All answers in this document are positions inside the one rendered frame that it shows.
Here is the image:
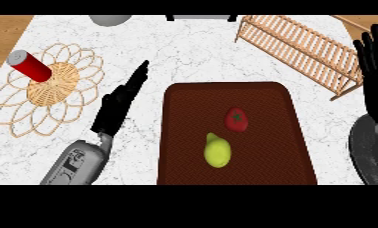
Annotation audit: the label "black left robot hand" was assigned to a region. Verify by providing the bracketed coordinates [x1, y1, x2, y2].
[90, 59, 151, 138]

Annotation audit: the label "red tomato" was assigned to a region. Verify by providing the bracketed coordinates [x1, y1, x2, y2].
[225, 106, 250, 133]

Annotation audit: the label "dark brown tray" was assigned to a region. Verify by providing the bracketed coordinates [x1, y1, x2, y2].
[157, 81, 319, 186]

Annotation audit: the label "grey appliance with black legs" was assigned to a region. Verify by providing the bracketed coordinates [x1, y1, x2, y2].
[165, 15, 239, 23]

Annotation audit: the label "yellow-green lemon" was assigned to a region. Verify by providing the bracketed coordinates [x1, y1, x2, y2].
[202, 132, 233, 169]

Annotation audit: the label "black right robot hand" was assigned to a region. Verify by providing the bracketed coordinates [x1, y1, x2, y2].
[352, 24, 378, 124]

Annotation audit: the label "wicker flower placemat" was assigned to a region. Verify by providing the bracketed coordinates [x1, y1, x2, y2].
[0, 42, 106, 139]

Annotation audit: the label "grey round bowl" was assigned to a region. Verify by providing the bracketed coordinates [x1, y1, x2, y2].
[89, 15, 133, 27]

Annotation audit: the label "wooden tiered shelf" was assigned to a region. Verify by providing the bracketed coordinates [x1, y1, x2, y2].
[233, 15, 368, 102]

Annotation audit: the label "red can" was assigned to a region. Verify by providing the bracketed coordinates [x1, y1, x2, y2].
[6, 49, 53, 83]

